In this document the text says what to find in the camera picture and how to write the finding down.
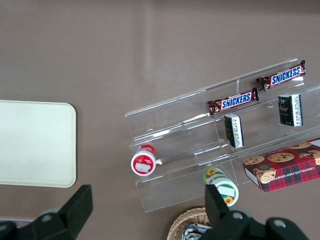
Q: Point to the clear acrylic step shelf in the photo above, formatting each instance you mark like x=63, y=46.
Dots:
x=175, y=140

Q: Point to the cream plastic tray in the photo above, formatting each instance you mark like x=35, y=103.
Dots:
x=35, y=142

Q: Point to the red lidded cup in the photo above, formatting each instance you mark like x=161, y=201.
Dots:
x=143, y=162

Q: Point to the green sunflower cup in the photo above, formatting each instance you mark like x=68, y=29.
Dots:
x=212, y=176

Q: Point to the black chocolate box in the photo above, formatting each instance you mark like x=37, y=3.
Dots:
x=235, y=131
x=290, y=110

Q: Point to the light oval wicker basket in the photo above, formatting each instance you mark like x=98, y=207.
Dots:
x=185, y=220

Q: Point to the red tartan cookie box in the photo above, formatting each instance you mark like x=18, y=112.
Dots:
x=287, y=172

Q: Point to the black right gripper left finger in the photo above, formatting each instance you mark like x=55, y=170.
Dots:
x=75, y=212

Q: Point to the Snickers bar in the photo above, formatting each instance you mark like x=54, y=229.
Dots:
x=233, y=102
x=282, y=76

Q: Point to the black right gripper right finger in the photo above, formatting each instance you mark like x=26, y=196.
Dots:
x=220, y=220

